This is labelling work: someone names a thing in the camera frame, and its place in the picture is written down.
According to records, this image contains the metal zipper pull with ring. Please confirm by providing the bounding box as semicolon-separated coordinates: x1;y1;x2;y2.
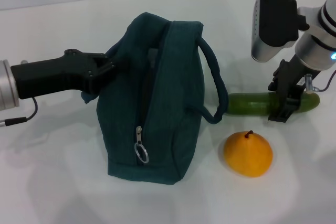
134;126;150;164

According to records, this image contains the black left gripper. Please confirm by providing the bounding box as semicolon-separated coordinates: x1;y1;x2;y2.
10;49;130;101

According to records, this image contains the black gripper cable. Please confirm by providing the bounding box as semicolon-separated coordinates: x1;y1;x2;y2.
303;69;336;95
0;97;39;127

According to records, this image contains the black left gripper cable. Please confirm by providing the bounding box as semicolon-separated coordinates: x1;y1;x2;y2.
0;97;39;127

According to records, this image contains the teal fabric zip bag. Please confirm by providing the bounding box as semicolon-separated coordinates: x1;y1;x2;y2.
80;12;229;185

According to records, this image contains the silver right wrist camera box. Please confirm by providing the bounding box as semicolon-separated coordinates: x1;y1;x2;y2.
250;0;310;63

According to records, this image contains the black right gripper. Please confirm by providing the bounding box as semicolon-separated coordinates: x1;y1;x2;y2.
267;55;320;124

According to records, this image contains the green cucumber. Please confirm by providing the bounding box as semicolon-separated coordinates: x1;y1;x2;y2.
227;92;321;116

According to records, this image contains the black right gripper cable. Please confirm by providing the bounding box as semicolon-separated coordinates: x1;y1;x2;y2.
303;69;336;95

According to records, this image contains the orange pear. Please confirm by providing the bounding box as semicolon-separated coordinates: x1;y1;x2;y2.
223;130;274;178

